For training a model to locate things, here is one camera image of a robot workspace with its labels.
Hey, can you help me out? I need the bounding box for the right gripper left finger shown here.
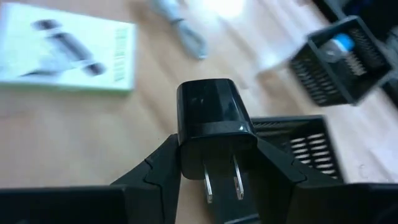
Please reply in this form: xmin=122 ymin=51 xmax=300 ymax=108
xmin=111 ymin=133 xmax=182 ymax=224

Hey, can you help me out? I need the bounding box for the black wall charger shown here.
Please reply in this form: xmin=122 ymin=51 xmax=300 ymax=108
xmin=176 ymin=78 xmax=259 ymax=205

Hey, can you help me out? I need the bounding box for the white booklet green acer edge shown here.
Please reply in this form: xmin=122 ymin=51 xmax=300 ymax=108
xmin=0 ymin=1 xmax=138 ymax=95

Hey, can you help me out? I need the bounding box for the blue capped small item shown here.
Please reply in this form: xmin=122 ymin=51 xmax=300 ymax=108
xmin=320 ymin=32 xmax=356 ymax=65

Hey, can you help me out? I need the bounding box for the black slotted plastic basket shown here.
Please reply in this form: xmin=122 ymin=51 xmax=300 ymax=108
xmin=288 ymin=14 xmax=395 ymax=108
xmin=250 ymin=114 xmax=345 ymax=184

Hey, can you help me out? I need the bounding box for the white power cable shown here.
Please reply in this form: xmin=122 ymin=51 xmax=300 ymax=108
xmin=148 ymin=0 xmax=208 ymax=60

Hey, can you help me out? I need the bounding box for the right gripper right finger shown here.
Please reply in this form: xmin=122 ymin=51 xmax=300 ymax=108
xmin=248 ymin=138 xmax=308 ymax=224

